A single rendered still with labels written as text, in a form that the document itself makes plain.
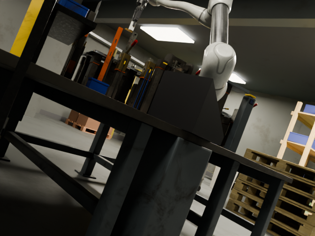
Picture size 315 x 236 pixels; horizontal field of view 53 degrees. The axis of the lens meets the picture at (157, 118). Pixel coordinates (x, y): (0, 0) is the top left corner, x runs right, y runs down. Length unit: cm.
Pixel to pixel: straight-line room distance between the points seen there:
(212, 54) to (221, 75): 11
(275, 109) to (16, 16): 671
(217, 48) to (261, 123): 774
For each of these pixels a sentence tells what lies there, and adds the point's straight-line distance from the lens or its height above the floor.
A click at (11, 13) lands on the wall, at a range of 649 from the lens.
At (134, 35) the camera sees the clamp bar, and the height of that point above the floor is 119.
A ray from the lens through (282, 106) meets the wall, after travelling 924.
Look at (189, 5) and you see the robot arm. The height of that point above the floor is 154.
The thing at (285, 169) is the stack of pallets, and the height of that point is 81.
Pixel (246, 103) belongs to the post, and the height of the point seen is 108.
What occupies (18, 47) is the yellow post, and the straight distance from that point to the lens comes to 268.
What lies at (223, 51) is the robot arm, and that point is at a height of 113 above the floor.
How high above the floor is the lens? 64
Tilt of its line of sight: 3 degrees up
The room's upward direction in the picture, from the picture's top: 22 degrees clockwise
